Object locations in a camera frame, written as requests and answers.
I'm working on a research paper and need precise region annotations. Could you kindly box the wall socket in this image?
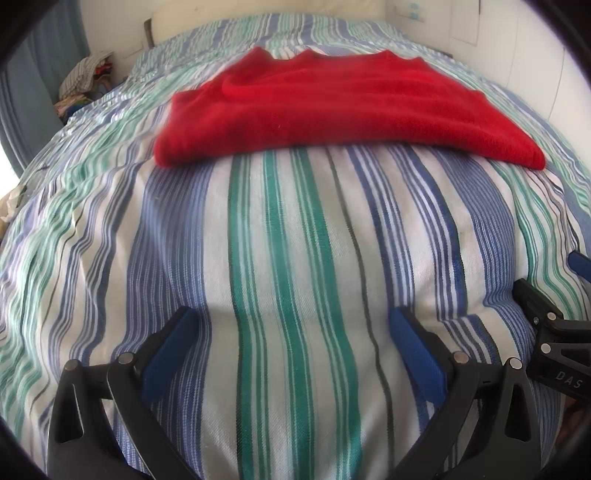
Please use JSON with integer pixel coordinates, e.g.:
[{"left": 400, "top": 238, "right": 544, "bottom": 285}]
[{"left": 394, "top": 0, "right": 426, "bottom": 21}]

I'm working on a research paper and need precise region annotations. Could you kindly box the pile of mixed clothes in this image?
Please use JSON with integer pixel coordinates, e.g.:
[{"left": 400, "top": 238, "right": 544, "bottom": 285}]
[{"left": 54, "top": 52, "right": 114, "bottom": 123}]

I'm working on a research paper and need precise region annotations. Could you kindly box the red sweater with white print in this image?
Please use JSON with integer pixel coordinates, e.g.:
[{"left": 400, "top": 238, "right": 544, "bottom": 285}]
[{"left": 153, "top": 46, "right": 548, "bottom": 171}]

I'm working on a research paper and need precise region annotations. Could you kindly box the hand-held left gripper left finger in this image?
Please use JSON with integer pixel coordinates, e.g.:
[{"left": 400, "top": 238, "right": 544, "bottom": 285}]
[{"left": 46, "top": 305, "right": 204, "bottom": 480}]

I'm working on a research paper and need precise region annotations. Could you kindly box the white wardrobe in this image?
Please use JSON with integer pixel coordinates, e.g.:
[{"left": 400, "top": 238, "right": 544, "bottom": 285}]
[{"left": 450, "top": 0, "right": 591, "bottom": 134}]

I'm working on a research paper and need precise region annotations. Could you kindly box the beige crumpled cloth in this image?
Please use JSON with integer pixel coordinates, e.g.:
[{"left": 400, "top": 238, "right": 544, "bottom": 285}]
[{"left": 0, "top": 182, "right": 28, "bottom": 232}]

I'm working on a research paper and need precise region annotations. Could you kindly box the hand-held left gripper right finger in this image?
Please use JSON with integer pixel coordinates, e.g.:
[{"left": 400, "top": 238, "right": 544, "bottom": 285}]
[{"left": 388, "top": 305, "right": 542, "bottom": 480}]

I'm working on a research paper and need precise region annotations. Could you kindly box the blue curtain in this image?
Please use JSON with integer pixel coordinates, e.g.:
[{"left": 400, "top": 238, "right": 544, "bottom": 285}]
[{"left": 0, "top": 4, "right": 90, "bottom": 171}]

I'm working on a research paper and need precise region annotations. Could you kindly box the striped bed sheet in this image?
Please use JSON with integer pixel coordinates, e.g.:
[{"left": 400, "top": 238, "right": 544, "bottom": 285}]
[{"left": 0, "top": 11, "right": 591, "bottom": 480}]

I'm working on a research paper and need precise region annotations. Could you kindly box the cream padded headboard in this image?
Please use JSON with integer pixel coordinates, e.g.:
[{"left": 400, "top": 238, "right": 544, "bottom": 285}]
[{"left": 143, "top": 0, "right": 386, "bottom": 47}]

